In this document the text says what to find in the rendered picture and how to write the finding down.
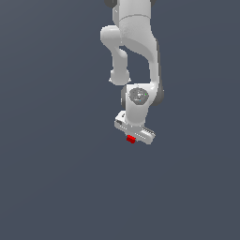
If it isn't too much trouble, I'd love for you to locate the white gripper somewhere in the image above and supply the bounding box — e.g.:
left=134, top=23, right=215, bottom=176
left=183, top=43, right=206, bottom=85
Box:
left=113, top=110, right=157, bottom=145

